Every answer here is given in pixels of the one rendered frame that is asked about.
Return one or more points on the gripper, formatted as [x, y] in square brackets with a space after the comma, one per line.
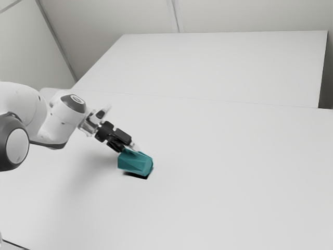
[109, 131]

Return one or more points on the teal faceted mug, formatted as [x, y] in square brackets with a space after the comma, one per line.
[135, 163]

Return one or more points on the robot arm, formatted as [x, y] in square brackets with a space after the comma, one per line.
[54, 117]

